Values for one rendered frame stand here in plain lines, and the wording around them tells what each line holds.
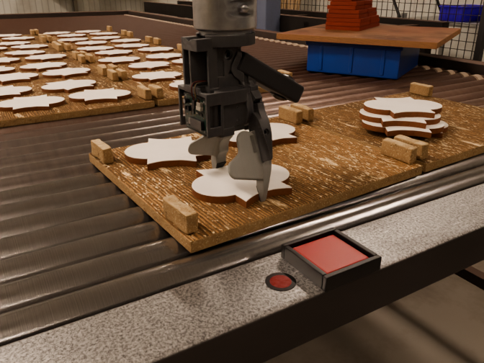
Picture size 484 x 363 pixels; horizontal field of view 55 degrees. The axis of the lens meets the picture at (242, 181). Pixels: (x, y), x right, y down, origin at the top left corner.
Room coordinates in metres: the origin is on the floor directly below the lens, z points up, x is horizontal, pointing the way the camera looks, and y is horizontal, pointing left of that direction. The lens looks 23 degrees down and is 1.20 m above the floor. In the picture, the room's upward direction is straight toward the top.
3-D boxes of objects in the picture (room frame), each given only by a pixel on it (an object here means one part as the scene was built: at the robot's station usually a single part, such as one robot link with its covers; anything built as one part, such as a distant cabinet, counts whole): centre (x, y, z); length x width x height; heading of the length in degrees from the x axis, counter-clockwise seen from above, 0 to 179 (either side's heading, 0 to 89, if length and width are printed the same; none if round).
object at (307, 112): (0.94, -0.12, 0.95); 0.06 x 0.02 x 0.03; 34
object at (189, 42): (0.58, 0.03, 1.08); 0.09 x 0.08 x 0.12; 125
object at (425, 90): (1.16, -0.45, 0.95); 0.06 x 0.02 x 0.03; 34
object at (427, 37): (1.69, -0.45, 1.03); 0.50 x 0.50 x 0.02; 60
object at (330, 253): (0.43, -0.10, 0.92); 0.06 x 0.06 x 0.01; 31
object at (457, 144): (0.94, -0.36, 0.93); 0.41 x 0.35 x 0.02; 124
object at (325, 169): (0.70, -0.01, 0.93); 0.41 x 0.35 x 0.02; 125
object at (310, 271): (0.43, -0.10, 0.92); 0.08 x 0.08 x 0.02; 31
